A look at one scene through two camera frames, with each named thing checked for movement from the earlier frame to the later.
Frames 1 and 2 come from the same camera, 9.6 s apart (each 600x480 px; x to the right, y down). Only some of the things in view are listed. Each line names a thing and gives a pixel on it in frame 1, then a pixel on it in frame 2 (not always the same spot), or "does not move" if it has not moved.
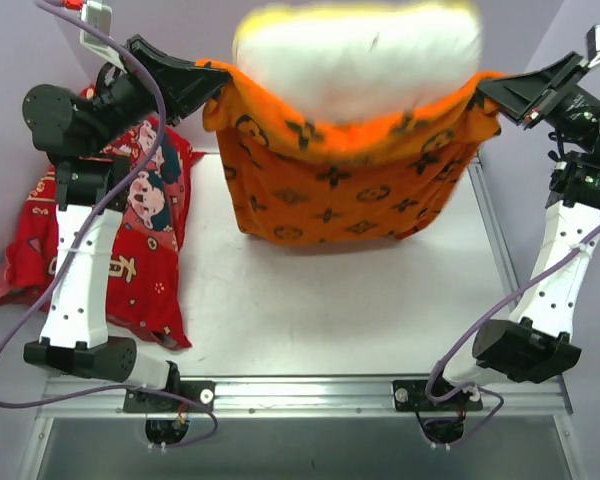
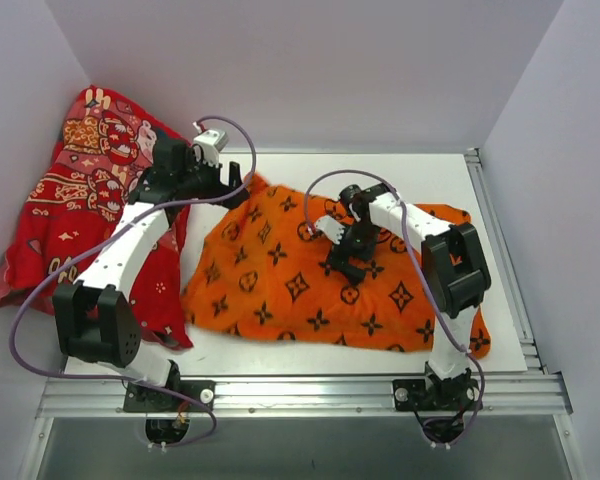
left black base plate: (201, 392) does not move
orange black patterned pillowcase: (293, 181) to (257, 279)
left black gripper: (150, 80) to (225, 185)
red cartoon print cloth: (147, 180) does not move
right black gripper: (553, 92) to (344, 261)
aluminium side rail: (492, 229) does not move
